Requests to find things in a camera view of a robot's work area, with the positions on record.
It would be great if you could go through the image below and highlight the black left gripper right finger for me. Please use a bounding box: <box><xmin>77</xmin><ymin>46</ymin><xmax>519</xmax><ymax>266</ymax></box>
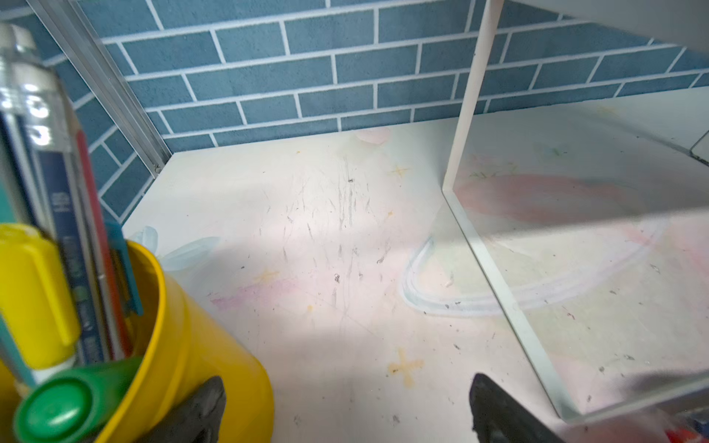
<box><xmin>469</xmin><ymin>373</ymin><xmax>562</xmax><ymax>443</ymax></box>

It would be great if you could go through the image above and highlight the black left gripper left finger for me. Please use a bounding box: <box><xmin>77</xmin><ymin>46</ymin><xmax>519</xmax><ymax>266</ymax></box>
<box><xmin>137</xmin><ymin>376</ymin><xmax>226</xmax><ymax>443</ymax></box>

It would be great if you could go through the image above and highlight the yellow pen holder cup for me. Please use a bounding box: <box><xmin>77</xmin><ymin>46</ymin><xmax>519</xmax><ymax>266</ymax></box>
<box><xmin>97</xmin><ymin>242</ymin><xmax>274</xmax><ymax>442</ymax></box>

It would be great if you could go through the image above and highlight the green marker pen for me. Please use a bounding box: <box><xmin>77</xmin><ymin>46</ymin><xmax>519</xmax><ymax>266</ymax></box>
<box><xmin>13</xmin><ymin>356</ymin><xmax>142</xmax><ymax>442</ymax></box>

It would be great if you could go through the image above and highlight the yellow highlighter pen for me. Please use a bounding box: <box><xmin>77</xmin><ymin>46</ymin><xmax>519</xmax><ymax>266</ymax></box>
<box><xmin>1</xmin><ymin>223</ymin><xmax>81</xmax><ymax>386</ymax></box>

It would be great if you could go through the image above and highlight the blue pen in cup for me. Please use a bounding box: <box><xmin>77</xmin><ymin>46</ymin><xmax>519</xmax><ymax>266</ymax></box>
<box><xmin>33</xmin><ymin>150</ymin><xmax>111</xmax><ymax>365</ymax></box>

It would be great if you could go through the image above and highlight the white frame wooden shelf rack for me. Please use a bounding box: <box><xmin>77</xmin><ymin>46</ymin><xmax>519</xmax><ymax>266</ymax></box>
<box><xmin>442</xmin><ymin>1</ymin><xmax>708</xmax><ymax>421</ymax></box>

